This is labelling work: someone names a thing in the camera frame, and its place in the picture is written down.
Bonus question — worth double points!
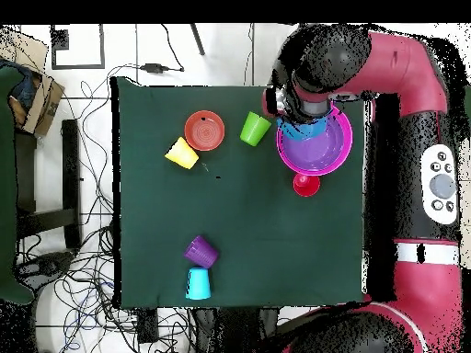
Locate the purple bowl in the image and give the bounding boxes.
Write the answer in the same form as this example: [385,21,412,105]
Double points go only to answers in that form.
[281,119,347,173]

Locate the cardboard box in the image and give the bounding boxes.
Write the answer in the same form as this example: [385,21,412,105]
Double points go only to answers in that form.
[0,28,66,137]

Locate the grey chair base with knob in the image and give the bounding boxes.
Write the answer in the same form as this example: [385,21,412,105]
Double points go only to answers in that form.
[16,249,75,281]

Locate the blue bowl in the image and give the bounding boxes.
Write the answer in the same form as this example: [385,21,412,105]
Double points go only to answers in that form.
[275,114,329,142]

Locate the black power strip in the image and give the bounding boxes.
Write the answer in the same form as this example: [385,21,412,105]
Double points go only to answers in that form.
[135,308,160,344]

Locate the green cup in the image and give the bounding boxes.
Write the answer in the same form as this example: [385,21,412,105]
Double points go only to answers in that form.
[239,110,272,147]

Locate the black tripod leg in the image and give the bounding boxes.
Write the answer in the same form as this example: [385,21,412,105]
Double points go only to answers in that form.
[190,23,206,56]

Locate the blue cup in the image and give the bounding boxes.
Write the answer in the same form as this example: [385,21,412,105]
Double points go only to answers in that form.
[184,267,213,301]

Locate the dark green table cloth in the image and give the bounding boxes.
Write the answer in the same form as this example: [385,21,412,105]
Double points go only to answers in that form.
[109,75,373,310]

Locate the pink bowl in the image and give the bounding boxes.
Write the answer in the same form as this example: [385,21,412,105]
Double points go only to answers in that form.
[276,104,354,177]

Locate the yellow cup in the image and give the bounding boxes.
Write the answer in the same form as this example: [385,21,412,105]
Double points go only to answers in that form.
[164,136,201,171]

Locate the red cup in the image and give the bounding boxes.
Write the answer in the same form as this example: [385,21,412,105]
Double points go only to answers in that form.
[293,172,321,198]

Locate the black square frame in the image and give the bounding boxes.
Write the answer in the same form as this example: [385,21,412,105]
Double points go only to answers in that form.
[50,24,106,70]

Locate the green covered table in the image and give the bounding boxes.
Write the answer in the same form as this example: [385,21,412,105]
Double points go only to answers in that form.
[0,65,35,306]

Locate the orange bowl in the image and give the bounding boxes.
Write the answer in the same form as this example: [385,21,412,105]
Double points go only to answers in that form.
[183,109,226,153]

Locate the purple cup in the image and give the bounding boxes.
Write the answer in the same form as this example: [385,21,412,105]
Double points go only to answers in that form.
[183,234,220,269]

